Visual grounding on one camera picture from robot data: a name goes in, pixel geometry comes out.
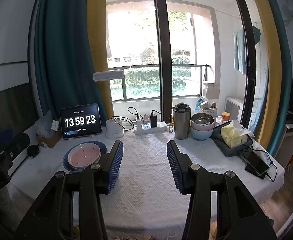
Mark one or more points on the yellow jar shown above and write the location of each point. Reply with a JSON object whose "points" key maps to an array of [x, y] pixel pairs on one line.
{"points": [[226, 117]]}

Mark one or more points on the black tablet clock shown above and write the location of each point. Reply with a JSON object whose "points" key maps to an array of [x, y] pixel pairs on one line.
{"points": [[80, 121]]}

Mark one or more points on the wooden shelf unit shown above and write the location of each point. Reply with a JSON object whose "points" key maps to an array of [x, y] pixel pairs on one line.
{"points": [[292, 135]]}

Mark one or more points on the white power strip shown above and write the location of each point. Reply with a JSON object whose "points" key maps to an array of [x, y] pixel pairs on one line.
{"points": [[159, 126]]}

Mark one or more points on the black power bank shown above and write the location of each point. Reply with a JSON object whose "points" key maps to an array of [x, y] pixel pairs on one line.
{"points": [[249, 169]]}

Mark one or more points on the teal curtain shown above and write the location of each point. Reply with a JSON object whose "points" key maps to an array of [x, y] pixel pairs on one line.
{"points": [[284, 67], [61, 55]]}

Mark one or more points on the cardboard box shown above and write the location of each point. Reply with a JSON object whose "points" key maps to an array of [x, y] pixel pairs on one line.
{"points": [[49, 140]]}

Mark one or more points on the teal hanging cloth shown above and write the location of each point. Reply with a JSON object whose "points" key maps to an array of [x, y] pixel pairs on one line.
{"points": [[256, 33]]}

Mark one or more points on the black smartphone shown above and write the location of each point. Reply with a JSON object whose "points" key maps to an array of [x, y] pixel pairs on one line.
{"points": [[255, 162]]}

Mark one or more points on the white desk lamp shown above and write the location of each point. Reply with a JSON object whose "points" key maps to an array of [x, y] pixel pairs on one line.
{"points": [[97, 42]]}

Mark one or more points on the light blue towel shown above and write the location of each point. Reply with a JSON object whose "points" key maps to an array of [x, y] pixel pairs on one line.
{"points": [[239, 52]]}

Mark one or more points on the white charger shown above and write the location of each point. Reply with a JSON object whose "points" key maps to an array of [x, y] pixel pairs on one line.
{"points": [[138, 122]]}

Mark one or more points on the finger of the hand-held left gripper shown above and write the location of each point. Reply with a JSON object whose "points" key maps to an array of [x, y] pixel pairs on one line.
{"points": [[17, 145], [1, 137]]}

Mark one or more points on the light blue bowl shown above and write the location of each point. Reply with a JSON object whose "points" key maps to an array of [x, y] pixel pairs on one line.
{"points": [[201, 135]]}

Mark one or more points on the steel thermos tumbler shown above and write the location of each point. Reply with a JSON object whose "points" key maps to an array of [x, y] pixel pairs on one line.
{"points": [[181, 125]]}

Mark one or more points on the white air conditioner unit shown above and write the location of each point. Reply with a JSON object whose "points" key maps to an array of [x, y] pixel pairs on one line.
{"points": [[234, 108]]}

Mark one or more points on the yellow curtain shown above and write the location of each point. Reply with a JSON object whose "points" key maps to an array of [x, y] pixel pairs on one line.
{"points": [[270, 55]]}

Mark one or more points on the balcony railing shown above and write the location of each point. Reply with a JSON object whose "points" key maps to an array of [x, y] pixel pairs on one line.
{"points": [[136, 66]]}

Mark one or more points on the grey pouch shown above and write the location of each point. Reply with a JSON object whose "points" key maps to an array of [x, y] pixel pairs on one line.
{"points": [[226, 151]]}

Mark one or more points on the black window frame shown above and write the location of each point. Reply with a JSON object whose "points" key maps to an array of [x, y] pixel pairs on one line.
{"points": [[161, 55], [246, 67]]}

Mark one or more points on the steel bowl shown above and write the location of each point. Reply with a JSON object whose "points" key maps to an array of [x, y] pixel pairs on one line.
{"points": [[202, 120]]}

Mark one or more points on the white lamp head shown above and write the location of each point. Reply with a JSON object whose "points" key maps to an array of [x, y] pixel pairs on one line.
{"points": [[108, 76]]}

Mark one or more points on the dark panel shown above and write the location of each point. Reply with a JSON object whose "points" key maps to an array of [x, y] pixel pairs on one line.
{"points": [[9, 105]]}

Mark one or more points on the black charger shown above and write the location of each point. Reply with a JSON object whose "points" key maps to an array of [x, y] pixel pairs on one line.
{"points": [[153, 121]]}

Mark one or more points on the cream bowl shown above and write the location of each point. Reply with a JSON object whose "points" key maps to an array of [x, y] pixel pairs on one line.
{"points": [[77, 169]]}

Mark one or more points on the small white box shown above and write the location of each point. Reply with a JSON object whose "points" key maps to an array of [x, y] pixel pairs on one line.
{"points": [[56, 125]]}

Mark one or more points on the yellow tissue pack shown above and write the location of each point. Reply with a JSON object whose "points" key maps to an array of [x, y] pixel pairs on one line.
{"points": [[232, 136]]}

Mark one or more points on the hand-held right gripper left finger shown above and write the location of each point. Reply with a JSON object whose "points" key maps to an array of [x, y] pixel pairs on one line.
{"points": [[116, 165]]}

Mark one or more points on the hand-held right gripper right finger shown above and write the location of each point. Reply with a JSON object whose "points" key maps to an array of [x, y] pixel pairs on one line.
{"points": [[174, 166]]}

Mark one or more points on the white plastic basket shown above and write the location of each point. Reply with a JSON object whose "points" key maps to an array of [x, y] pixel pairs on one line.
{"points": [[209, 112]]}

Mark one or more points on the clear plastic bag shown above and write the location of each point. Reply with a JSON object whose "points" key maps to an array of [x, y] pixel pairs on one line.
{"points": [[42, 126]]}

